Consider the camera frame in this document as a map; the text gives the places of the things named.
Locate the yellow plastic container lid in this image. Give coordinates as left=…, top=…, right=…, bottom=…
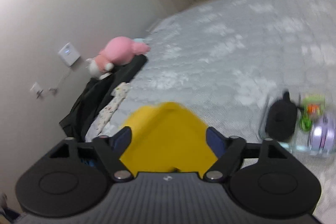
left=120, top=102, right=217, bottom=176

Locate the black plush cat toy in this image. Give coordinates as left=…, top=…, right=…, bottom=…
left=265, top=90, right=298, bottom=142

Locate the green carrot toy package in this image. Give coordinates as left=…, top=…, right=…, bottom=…
left=299, top=93, right=326, bottom=132

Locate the white patterned cloth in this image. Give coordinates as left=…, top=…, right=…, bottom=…
left=94, top=82, right=130, bottom=135

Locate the clear glass divided container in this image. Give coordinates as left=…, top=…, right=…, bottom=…
left=259, top=89, right=335, bottom=157

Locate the grey quilted bed cover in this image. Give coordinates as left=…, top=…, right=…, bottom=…
left=84, top=0, right=336, bottom=223

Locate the pink plush toy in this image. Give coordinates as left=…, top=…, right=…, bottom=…
left=87, top=36, right=151, bottom=79

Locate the white wall socket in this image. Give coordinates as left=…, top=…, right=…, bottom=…
left=30, top=82, right=43, bottom=99

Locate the white wall device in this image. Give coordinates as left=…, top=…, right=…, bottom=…
left=58, top=43, right=81, bottom=68

